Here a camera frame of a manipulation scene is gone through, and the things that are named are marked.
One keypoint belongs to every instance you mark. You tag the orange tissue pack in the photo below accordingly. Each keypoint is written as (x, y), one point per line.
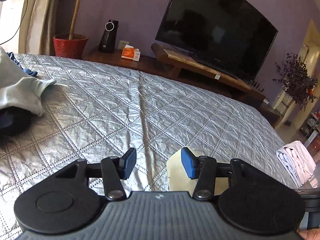
(130, 53)

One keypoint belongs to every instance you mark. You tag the wooden TV stand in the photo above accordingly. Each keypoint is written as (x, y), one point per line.
(179, 62)

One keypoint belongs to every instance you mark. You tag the white wall socket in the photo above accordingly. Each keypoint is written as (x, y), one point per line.
(122, 44)

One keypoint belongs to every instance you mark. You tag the black flat screen television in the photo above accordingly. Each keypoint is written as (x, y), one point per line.
(228, 35)

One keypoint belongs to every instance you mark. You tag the dark blue garment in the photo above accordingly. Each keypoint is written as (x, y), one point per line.
(25, 70)

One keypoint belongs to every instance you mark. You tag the dried purple flower bouquet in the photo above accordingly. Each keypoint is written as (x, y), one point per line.
(295, 80)

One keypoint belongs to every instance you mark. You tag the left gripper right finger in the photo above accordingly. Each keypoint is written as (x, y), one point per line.
(202, 168)

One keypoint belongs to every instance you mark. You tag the black speaker with ring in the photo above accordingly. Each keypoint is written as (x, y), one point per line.
(108, 40)

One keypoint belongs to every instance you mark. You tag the beige curtain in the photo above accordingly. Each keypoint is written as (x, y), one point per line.
(38, 27)

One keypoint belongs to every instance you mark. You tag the red plant pot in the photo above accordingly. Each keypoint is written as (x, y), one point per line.
(73, 49)

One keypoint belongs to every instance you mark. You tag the light blue shirt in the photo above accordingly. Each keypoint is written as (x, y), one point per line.
(19, 89)

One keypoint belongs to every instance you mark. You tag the beige fleece garment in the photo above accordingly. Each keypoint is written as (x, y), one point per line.
(179, 181)

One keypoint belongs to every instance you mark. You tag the folded pink white clothes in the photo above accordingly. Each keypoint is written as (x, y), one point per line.
(298, 162)

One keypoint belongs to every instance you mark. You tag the person's right hand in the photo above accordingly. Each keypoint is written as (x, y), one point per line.
(311, 234)

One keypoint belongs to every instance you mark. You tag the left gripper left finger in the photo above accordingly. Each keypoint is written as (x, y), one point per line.
(115, 169)

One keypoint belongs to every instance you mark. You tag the dark navy zip jacket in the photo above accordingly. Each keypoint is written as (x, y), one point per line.
(14, 120)

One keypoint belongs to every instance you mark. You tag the silver quilted bedspread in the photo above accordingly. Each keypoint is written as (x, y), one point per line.
(96, 110)

